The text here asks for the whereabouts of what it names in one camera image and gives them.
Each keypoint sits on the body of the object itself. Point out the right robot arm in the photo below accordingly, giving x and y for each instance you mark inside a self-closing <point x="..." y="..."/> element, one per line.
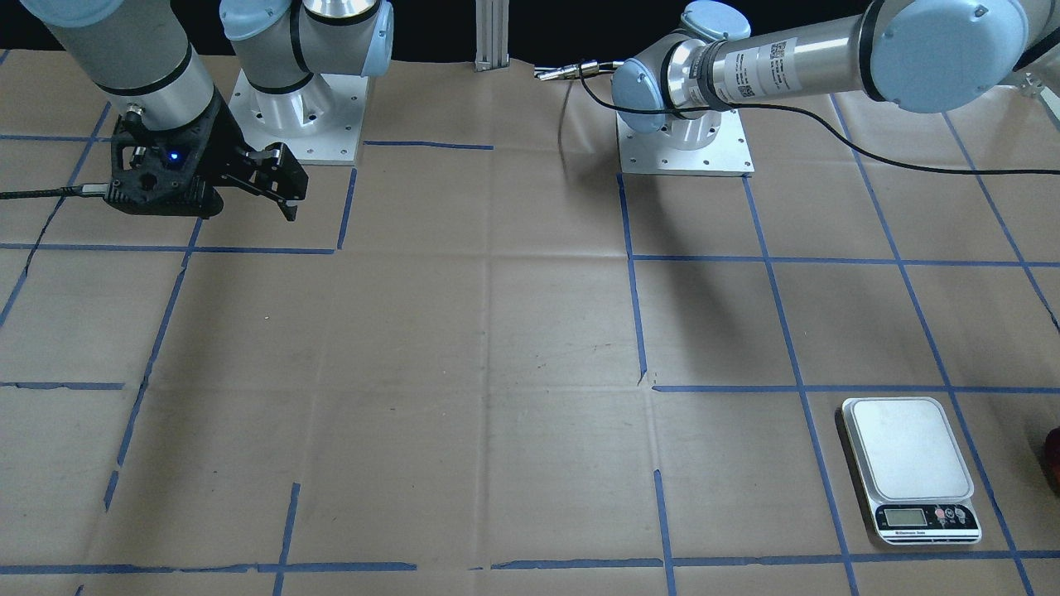
<point x="137" y="52"/>

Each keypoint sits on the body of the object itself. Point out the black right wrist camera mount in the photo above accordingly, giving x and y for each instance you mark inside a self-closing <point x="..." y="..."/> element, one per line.
<point x="162" y="173"/>

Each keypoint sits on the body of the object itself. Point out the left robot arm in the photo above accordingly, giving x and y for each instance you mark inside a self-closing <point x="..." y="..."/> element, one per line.
<point x="922" y="56"/>

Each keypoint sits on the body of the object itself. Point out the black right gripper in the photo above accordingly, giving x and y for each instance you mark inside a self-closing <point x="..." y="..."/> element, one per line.
<point x="225" y="141"/>

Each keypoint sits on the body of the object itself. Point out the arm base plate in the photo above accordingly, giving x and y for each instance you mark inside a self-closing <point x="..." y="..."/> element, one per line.
<point x="699" y="143"/>
<point x="320" y="123"/>

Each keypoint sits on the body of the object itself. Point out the aluminium frame post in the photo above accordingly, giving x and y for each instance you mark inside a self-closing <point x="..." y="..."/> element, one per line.
<point x="491" y="35"/>

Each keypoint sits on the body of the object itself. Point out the red yellow mango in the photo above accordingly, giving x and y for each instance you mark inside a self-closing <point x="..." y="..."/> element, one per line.
<point x="1049" y="459"/>

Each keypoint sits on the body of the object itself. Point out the silver digital kitchen scale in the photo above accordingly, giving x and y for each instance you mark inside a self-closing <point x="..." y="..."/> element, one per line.
<point x="914" y="479"/>

